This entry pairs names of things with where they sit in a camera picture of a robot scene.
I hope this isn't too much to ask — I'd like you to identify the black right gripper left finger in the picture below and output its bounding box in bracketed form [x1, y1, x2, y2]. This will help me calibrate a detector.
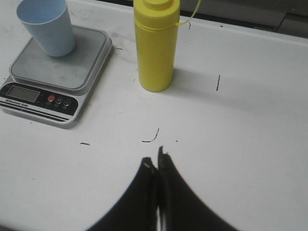
[89, 157, 158, 231]

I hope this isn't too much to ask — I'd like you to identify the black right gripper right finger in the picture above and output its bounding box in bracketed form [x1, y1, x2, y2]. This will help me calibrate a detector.
[158, 146, 236, 231]

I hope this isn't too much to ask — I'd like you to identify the yellow squeeze bottle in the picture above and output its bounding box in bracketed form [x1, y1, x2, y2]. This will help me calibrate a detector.
[133, 0, 202, 93]

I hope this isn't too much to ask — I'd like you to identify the light blue plastic cup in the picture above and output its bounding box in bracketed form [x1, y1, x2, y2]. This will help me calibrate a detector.
[16, 0, 75, 57]

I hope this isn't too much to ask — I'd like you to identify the silver digital kitchen scale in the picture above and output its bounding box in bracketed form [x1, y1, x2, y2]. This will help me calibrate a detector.
[0, 26, 112, 128]

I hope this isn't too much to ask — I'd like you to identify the grey stone counter ledge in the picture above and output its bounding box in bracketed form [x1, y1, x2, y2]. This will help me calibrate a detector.
[195, 0, 308, 38]

